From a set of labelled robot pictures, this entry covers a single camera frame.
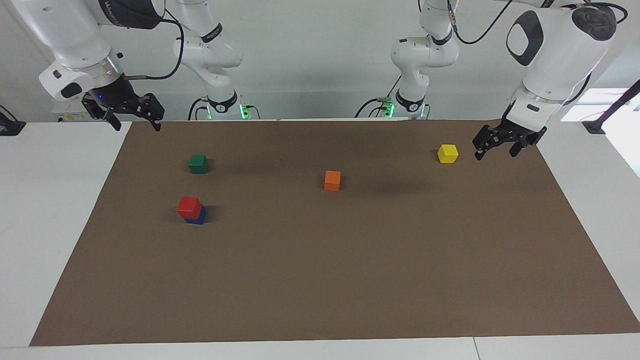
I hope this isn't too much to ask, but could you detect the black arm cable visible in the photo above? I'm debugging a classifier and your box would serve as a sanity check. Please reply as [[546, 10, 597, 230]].
[[121, 9, 186, 81], [447, 0, 628, 46]]

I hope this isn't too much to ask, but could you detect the black table clamp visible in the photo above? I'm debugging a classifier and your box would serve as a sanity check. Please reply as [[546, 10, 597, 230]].
[[0, 105, 27, 137]]

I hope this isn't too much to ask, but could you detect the yellow wooden block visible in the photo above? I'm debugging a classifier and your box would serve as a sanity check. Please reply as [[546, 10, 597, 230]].
[[437, 143, 459, 164]]

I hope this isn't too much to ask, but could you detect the black base cable bundle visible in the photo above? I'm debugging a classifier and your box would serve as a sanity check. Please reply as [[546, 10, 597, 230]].
[[355, 75, 401, 119]]

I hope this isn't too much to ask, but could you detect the black stand with pole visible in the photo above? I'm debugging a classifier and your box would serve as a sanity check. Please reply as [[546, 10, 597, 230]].
[[582, 80, 640, 135]]

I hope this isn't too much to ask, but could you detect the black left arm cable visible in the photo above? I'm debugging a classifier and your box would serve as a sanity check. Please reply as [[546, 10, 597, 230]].
[[447, 0, 628, 46]]

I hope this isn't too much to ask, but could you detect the black looped base cable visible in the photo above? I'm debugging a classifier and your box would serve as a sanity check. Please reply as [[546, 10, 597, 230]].
[[187, 97, 208, 121]]

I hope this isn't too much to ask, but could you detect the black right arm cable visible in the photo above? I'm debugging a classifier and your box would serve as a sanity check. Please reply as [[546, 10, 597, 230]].
[[121, 9, 186, 81]]

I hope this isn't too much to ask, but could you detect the brown table mat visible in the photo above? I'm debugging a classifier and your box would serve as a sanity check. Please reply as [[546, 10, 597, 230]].
[[29, 119, 640, 347]]

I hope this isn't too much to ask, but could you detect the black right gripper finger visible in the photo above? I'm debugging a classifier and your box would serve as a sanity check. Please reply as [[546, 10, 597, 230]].
[[81, 96, 122, 132], [131, 92, 165, 132]]

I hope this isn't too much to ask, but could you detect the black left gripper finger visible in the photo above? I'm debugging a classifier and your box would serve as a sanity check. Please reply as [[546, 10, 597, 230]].
[[509, 137, 536, 159], [472, 125, 506, 161]]

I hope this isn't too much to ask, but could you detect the white box with yellow label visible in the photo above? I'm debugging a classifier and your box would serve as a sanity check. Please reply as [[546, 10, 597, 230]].
[[52, 97, 92, 124]]

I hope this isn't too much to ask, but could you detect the red wooden block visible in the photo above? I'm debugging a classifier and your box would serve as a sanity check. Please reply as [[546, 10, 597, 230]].
[[177, 196, 203, 220]]

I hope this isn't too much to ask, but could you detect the green wooden block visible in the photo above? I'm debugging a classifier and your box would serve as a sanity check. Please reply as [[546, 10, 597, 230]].
[[188, 153, 210, 175]]

